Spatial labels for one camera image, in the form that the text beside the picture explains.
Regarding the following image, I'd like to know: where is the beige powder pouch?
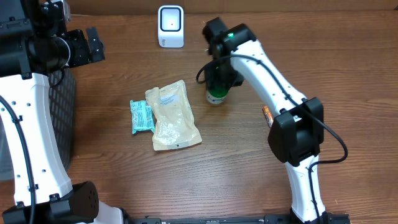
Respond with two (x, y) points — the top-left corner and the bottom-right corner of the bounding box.
(146, 80), (202, 151)

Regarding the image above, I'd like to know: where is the orange tissue packet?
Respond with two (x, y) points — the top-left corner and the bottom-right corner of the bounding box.
(262, 105), (274, 128)

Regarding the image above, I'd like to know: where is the grey plastic mesh basket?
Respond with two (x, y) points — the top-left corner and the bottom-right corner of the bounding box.
(49, 68), (76, 169)

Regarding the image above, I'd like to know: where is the teal snack packet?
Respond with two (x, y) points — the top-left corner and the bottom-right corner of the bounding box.
(130, 100), (155, 134)

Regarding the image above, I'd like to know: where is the green lid jar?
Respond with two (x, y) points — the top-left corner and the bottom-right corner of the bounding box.
(206, 88), (228, 105)

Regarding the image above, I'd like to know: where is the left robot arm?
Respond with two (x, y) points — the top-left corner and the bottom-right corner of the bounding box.
(1, 0), (129, 223)

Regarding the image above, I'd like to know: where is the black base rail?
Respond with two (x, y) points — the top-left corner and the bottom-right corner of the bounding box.
(124, 212), (351, 224)

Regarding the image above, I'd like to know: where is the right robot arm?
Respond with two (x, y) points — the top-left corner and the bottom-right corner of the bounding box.
(201, 17), (326, 223)

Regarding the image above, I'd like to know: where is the white barcode scanner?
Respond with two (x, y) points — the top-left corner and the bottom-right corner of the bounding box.
(157, 5), (184, 48)

